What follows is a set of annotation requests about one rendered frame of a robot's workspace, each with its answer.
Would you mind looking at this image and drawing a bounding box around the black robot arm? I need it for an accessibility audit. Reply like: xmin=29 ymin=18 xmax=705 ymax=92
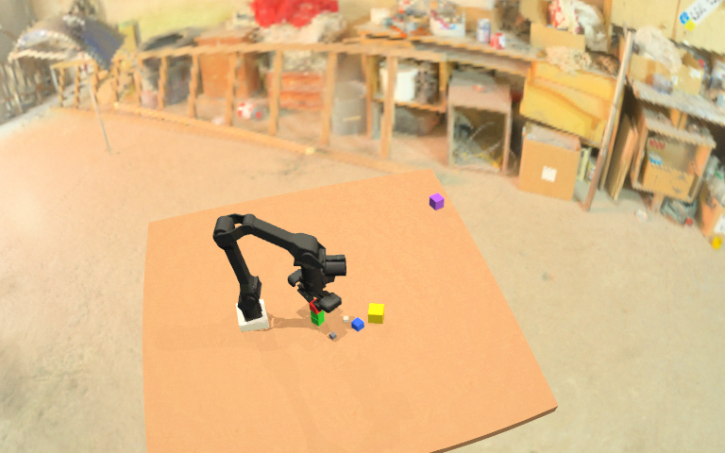
xmin=212 ymin=213 xmax=346 ymax=322

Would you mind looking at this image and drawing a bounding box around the red block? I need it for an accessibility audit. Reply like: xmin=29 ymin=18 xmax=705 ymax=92
xmin=309 ymin=298 xmax=322 ymax=315

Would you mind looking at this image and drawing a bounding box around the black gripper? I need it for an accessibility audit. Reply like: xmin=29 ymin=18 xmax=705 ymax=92
xmin=287 ymin=268 xmax=343 ymax=313

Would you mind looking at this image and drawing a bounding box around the small purple cube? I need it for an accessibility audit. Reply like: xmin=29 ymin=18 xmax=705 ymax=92
xmin=430 ymin=193 xmax=445 ymax=210

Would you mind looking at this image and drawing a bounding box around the blue block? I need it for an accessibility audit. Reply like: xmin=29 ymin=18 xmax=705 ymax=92
xmin=351 ymin=317 xmax=364 ymax=331

